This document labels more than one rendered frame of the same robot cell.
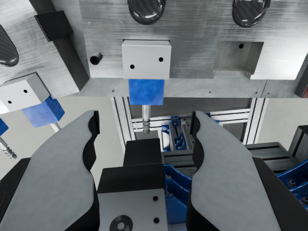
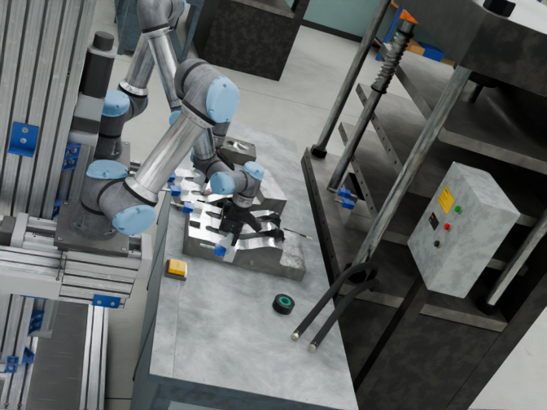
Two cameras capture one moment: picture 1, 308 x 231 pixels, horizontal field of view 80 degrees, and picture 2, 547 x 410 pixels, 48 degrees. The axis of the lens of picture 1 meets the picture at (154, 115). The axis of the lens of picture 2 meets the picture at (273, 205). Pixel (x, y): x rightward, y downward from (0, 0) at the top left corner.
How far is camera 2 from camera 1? 2.42 m
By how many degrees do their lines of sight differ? 75
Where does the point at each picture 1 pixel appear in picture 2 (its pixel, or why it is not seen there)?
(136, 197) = not seen: hidden behind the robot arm
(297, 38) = (201, 235)
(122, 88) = (172, 216)
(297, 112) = not seen: outside the picture
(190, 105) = (47, 347)
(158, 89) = (189, 207)
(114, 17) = (206, 207)
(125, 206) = not seen: hidden behind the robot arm
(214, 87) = (171, 240)
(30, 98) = (184, 188)
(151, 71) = (196, 205)
